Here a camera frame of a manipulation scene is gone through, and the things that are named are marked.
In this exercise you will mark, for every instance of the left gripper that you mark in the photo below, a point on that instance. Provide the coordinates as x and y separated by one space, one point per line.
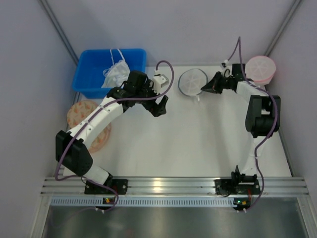
153 104

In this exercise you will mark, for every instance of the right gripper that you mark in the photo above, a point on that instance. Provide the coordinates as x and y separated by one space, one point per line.
220 82

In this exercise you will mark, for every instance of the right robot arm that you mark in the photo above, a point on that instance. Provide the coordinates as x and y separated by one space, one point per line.
262 116

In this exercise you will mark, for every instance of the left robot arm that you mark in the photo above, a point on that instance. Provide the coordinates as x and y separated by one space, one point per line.
72 147

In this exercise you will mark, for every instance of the pink trimmed mesh laundry bag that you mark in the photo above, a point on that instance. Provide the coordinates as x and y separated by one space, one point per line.
260 69

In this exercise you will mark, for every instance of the white bra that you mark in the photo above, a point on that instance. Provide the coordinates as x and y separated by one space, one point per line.
117 73

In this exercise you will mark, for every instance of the floral patterned bra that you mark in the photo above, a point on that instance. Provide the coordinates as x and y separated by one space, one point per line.
78 112

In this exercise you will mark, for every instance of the blue plastic bin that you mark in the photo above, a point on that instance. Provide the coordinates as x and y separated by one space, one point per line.
89 76

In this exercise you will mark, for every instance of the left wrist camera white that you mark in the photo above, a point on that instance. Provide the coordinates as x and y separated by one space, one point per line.
159 81

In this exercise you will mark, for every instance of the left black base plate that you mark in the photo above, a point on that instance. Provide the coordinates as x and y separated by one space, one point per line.
118 185

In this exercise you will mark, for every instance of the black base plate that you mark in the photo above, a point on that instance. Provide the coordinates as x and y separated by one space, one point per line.
238 184
118 185

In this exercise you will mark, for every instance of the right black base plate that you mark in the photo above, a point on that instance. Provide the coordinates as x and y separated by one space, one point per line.
238 184

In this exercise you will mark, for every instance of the aluminium mounting rail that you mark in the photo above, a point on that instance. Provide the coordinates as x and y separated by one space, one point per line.
184 186

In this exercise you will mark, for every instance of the slotted cable duct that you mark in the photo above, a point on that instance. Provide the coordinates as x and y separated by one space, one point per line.
150 202

